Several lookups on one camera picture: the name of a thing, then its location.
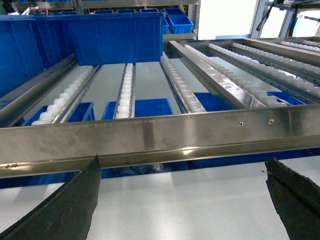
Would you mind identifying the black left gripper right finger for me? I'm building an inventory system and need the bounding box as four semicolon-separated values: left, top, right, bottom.
265;158;320;240

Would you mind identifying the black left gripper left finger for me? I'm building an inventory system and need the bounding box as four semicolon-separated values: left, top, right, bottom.
0;156;101;240

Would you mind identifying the stainless steel roller shelf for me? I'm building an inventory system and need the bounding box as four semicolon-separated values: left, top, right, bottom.
0;36;320;180

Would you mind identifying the large blue bin on shelf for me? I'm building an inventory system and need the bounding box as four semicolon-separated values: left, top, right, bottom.
61;12;164;66

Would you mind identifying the blue bin far left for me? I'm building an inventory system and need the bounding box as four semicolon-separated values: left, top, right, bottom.
0;15;64;96

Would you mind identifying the small blue bin background right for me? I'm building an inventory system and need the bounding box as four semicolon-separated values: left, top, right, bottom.
167;14;194;34

